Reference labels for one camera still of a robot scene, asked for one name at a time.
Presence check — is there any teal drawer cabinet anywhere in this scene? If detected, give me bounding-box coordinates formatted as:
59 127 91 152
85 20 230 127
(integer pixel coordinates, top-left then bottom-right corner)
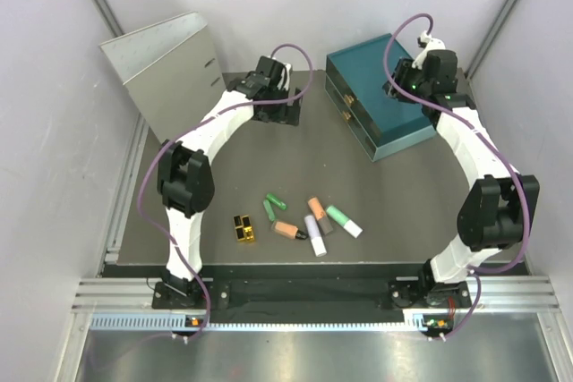
325 34 435 162

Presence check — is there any peach tube grey cap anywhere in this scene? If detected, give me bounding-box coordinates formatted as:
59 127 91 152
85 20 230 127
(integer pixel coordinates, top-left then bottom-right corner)
307 196 334 235

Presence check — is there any peach bottle black cap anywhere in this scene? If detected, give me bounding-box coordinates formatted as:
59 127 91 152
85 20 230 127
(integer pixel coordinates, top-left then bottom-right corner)
271 220 308 241

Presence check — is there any mint green white tube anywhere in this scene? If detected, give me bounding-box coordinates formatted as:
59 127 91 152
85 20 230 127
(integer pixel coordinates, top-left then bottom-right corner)
326 205 363 238

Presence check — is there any lavender white tube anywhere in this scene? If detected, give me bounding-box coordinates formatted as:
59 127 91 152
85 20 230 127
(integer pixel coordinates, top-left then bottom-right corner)
304 215 327 257

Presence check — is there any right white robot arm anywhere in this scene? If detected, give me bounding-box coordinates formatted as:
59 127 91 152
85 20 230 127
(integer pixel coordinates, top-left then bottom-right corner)
383 48 540 308

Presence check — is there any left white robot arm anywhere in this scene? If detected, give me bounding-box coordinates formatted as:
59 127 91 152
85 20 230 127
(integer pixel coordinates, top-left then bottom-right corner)
153 56 301 309

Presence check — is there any gold makeup palette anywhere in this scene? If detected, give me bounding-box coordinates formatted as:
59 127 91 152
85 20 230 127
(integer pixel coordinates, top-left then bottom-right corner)
233 215 255 242

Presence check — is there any grey lever arch binder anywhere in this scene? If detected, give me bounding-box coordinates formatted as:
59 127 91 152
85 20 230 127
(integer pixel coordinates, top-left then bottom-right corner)
100 12 226 141

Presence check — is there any green tube upper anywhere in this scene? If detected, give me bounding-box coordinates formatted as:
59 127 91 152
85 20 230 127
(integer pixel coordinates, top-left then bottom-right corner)
266 193 287 210

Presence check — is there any green tube lower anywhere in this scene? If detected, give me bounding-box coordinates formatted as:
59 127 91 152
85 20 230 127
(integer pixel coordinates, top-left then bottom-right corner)
262 199 276 223

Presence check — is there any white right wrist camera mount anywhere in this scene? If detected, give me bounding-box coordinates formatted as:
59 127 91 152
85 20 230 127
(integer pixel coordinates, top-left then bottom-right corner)
412 30 446 70

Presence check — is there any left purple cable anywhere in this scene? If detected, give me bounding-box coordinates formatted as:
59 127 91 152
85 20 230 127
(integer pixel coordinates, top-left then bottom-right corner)
136 44 314 341

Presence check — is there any purple cable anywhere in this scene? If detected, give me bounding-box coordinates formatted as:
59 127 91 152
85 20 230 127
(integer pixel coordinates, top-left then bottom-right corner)
136 44 314 341
383 13 532 342

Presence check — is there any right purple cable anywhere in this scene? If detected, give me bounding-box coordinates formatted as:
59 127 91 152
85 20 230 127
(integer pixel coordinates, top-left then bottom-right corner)
383 13 532 342

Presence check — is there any black mounting base plate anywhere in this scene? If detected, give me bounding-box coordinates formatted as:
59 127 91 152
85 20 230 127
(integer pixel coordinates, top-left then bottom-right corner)
153 275 471 312

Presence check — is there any aluminium frame rail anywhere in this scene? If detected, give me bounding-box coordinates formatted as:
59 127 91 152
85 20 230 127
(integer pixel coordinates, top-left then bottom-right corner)
72 276 560 313

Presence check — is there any grey slotted cable duct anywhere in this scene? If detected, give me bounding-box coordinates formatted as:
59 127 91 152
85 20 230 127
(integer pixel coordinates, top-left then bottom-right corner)
90 311 437 333

